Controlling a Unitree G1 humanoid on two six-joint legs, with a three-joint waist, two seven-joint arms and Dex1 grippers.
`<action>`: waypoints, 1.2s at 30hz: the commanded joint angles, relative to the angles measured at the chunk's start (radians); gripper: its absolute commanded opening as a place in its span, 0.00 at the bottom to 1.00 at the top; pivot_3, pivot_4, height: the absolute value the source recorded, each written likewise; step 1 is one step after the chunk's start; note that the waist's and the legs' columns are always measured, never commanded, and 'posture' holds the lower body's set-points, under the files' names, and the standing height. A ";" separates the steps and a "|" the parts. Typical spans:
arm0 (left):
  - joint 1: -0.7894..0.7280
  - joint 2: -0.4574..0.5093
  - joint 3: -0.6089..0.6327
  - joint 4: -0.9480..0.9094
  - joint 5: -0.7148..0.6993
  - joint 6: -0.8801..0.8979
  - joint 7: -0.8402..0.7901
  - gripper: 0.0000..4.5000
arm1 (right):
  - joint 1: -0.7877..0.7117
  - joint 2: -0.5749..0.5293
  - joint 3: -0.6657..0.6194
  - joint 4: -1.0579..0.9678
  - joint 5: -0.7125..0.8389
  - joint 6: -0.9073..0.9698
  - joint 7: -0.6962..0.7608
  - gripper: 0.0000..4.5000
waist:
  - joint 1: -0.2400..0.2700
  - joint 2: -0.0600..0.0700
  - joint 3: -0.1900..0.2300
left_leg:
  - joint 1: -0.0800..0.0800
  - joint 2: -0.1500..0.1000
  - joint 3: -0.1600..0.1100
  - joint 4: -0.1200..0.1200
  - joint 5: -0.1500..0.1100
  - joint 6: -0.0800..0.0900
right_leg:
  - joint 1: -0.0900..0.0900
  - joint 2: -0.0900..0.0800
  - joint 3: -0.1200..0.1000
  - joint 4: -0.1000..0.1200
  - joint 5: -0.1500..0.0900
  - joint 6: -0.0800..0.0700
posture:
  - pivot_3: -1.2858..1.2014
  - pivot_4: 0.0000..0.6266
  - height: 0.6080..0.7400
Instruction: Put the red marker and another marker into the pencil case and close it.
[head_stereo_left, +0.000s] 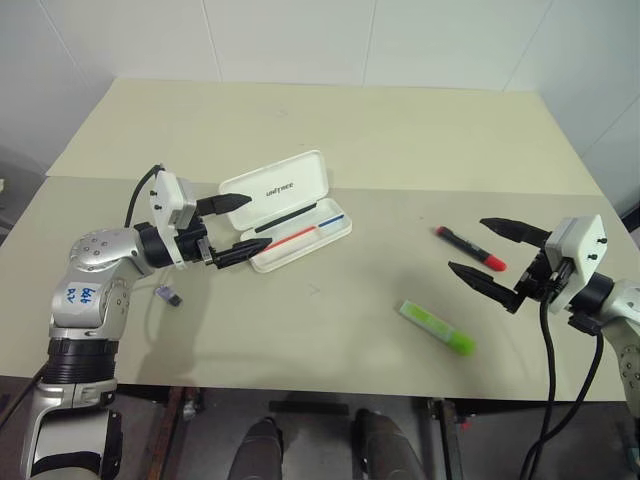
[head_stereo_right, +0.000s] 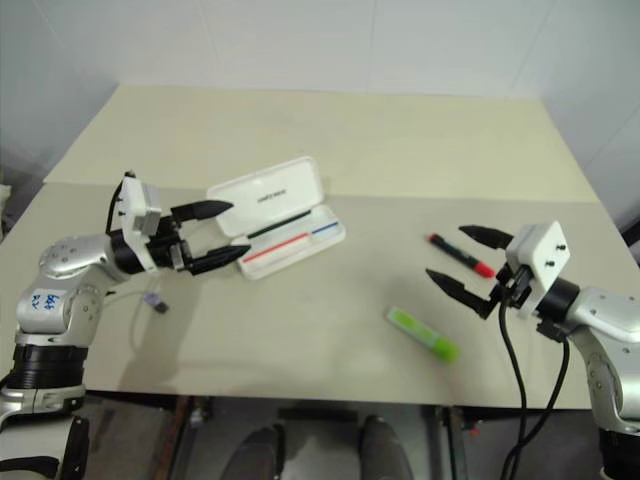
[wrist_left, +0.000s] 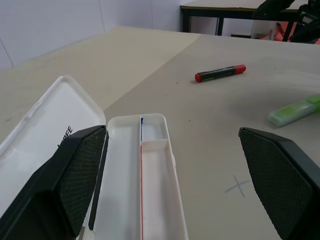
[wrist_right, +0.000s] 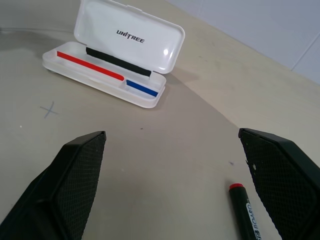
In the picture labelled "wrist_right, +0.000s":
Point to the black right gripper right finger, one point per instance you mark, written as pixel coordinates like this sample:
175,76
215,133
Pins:
282,180

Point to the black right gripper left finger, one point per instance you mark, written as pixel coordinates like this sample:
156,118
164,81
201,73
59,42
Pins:
62,185

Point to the black whiteboard marker red cap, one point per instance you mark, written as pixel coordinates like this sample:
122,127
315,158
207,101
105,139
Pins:
240,207

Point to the white Unitree plastic case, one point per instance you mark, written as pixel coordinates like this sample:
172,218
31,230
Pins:
140,22

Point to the red tape strip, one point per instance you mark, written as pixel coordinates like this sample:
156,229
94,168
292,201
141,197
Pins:
90,65

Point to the blue tape strip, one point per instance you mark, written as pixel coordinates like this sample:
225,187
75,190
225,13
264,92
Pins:
141,87

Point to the black tape strip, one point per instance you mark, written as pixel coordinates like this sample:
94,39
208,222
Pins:
117,62

